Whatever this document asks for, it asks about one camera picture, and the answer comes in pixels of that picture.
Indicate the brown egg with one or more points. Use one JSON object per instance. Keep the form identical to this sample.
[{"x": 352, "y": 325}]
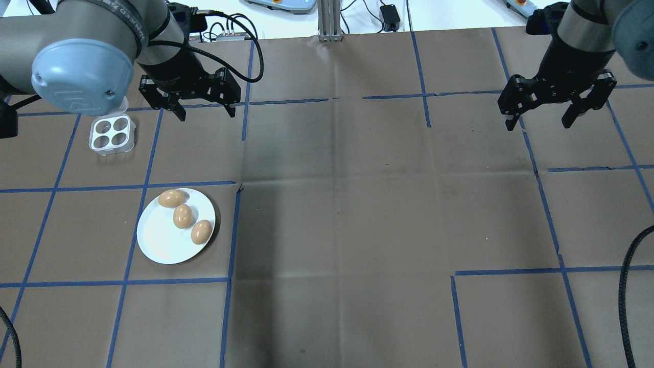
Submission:
[
  {"x": 182, "y": 216},
  {"x": 201, "y": 231},
  {"x": 171, "y": 198}
]

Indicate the aluminium frame post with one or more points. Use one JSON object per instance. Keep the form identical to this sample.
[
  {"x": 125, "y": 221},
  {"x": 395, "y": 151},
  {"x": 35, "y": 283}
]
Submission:
[{"x": 330, "y": 20}]

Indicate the blue white teach pendant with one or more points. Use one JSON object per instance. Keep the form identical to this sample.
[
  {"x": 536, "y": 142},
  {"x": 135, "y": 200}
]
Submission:
[
  {"x": 281, "y": 5},
  {"x": 518, "y": 4}
]

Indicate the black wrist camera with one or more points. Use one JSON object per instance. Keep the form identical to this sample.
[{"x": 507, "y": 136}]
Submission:
[
  {"x": 188, "y": 18},
  {"x": 542, "y": 20}
]

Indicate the white side table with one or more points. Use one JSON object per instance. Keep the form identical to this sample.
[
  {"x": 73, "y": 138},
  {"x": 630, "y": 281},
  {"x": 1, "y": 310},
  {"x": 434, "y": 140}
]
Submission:
[{"x": 449, "y": 13}]

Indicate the small black power adapter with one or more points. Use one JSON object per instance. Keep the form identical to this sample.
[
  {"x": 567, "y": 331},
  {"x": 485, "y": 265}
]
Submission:
[{"x": 390, "y": 18}]

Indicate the white egg carton clear lid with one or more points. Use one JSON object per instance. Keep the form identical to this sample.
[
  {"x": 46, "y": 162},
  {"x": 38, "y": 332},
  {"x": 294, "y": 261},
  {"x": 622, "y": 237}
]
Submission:
[{"x": 113, "y": 132}]

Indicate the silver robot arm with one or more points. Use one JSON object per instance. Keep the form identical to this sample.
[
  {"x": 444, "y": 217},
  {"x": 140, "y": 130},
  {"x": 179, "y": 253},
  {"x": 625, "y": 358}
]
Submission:
[
  {"x": 587, "y": 20},
  {"x": 87, "y": 25}
]

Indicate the white bowl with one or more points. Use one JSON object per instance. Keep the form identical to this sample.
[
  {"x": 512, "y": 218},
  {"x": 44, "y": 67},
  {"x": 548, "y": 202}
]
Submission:
[{"x": 163, "y": 245}]

